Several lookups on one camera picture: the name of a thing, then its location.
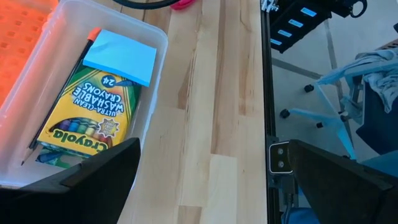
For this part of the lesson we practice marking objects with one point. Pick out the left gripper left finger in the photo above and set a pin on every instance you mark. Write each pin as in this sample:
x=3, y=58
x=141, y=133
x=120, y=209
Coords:
x=93, y=186

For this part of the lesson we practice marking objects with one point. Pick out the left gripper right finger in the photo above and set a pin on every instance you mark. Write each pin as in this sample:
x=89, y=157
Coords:
x=342, y=193

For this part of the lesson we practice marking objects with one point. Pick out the Crayola crayon box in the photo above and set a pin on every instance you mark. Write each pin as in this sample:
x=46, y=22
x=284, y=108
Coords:
x=90, y=115

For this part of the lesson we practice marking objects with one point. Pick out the blue sticky note pad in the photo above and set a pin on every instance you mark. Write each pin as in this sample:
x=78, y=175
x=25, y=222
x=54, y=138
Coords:
x=121, y=57

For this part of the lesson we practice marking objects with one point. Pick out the dark pencil orange eraser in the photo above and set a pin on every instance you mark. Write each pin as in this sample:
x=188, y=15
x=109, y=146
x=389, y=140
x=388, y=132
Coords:
x=93, y=32

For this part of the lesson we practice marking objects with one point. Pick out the office chair with castors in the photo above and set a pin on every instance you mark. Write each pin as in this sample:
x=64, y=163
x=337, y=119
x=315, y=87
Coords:
x=379, y=130

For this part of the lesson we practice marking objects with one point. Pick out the grey cloth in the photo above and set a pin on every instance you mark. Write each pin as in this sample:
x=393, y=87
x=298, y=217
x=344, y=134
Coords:
x=382, y=71

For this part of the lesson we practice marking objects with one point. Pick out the black box blue labels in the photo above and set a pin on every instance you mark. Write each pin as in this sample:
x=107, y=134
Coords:
x=303, y=28

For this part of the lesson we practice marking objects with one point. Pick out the small silver table camera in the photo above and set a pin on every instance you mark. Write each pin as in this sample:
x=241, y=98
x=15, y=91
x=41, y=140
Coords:
x=280, y=157

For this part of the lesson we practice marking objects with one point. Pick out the silver aluminium bracket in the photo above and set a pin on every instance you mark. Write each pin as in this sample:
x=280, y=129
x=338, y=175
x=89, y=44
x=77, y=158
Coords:
x=269, y=4

